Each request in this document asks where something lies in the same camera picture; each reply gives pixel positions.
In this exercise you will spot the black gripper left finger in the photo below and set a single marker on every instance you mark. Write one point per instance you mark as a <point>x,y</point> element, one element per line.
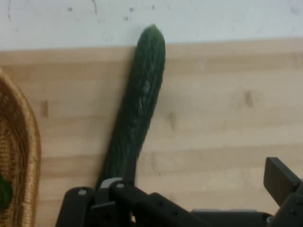
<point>142,212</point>

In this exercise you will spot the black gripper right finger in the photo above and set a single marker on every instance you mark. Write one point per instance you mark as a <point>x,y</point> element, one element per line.
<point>284,182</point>

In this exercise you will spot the long dark green cucumber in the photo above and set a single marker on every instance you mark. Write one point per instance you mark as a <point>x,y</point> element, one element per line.
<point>142,106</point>

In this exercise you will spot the bamboo wooden cutting board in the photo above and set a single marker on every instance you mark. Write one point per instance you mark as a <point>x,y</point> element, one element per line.
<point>213,118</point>

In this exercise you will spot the green bell pepper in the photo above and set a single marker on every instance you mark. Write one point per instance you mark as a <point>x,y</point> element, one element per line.
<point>4,192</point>

